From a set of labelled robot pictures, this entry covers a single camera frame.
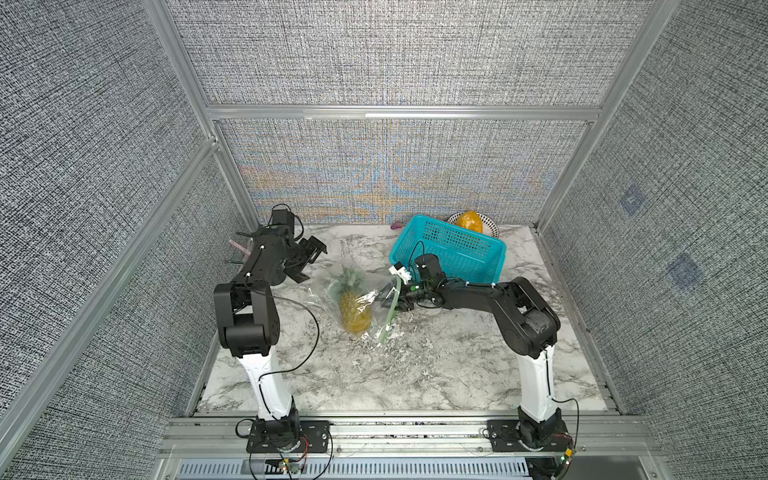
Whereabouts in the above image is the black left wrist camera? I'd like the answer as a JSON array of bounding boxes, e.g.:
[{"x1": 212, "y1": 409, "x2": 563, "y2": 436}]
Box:
[{"x1": 268, "y1": 203, "x2": 296, "y2": 234}]

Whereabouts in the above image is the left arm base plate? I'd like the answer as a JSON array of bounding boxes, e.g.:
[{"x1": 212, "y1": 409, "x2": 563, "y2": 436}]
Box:
[{"x1": 246, "y1": 419, "x2": 331, "y2": 454}]

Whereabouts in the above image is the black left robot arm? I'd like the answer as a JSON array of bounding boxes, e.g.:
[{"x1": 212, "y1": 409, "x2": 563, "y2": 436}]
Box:
[{"x1": 213, "y1": 225, "x2": 327, "y2": 421}]

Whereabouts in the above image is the patterned black white bowl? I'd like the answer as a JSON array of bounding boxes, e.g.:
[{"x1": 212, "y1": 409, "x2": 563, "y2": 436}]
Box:
[{"x1": 446, "y1": 212, "x2": 499, "y2": 238}]

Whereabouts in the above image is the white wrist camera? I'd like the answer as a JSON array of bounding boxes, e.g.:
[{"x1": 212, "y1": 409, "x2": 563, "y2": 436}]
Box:
[{"x1": 389, "y1": 262, "x2": 412, "y2": 285}]

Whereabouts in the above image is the teal plastic perforated basket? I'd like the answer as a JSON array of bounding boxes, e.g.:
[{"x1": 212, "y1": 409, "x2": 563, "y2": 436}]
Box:
[{"x1": 389, "y1": 215, "x2": 507, "y2": 283}]

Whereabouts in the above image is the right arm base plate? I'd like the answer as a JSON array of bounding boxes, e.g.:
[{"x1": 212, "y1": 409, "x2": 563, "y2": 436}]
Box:
[{"x1": 486, "y1": 417, "x2": 575, "y2": 453}]

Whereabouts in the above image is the clear zip-top bag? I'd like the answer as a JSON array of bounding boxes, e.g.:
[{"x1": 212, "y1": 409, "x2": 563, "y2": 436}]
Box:
[{"x1": 307, "y1": 263, "x2": 405, "y2": 346}]

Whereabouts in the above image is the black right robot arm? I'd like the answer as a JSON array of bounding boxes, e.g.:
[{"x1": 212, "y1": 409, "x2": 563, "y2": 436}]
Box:
[{"x1": 398, "y1": 254, "x2": 561, "y2": 424}]

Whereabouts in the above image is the orange round fruit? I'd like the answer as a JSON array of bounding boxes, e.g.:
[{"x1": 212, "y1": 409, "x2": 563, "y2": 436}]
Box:
[{"x1": 455, "y1": 211, "x2": 484, "y2": 233}]

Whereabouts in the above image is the yellow toy pineapple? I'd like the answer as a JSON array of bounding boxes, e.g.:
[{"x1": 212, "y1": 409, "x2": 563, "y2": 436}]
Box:
[{"x1": 330, "y1": 267, "x2": 373, "y2": 334}]

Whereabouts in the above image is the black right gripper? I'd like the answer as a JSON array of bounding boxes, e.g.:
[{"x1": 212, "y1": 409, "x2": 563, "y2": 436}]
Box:
[{"x1": 372, "y1": 279, "x2": 432, "y2": 311}]

